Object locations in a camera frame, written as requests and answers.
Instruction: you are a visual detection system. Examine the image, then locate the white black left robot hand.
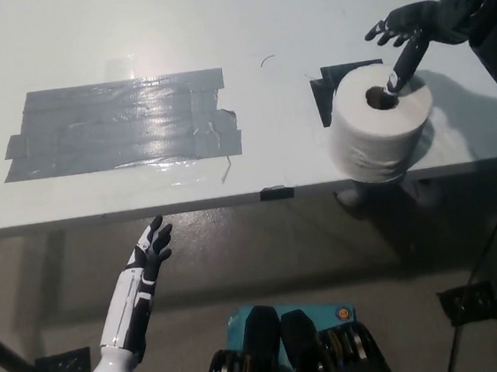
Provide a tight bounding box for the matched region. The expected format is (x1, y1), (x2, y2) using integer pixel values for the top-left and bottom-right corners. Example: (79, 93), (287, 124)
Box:
(64, 214), (189, 372)

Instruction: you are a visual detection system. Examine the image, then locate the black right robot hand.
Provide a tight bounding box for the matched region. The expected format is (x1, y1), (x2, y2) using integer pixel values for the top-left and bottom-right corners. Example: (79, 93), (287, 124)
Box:
(361, 0), (497, 106)

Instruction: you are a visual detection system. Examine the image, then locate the white toilet paper roll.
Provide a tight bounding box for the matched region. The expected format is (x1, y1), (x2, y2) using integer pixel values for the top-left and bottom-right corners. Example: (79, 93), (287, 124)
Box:
(321, 58), (442, 186)

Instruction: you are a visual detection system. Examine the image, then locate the black square marker pad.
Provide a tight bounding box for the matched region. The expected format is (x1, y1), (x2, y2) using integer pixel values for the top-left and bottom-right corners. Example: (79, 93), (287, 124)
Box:
(307, 59), (390, 130)

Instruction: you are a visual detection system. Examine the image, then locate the pale shoe toe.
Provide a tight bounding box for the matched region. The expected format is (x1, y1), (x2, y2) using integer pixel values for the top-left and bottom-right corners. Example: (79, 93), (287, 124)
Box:
(335, 186), (365, 209)

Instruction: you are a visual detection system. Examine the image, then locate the grey duct tape patch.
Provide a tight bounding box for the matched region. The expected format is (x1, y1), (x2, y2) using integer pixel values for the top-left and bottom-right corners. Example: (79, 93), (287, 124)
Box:
(0, 65), (246, 184)

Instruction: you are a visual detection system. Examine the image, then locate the black cable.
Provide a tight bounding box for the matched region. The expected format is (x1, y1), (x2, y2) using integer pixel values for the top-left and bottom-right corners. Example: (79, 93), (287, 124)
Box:
(441, 325), (468, 372)

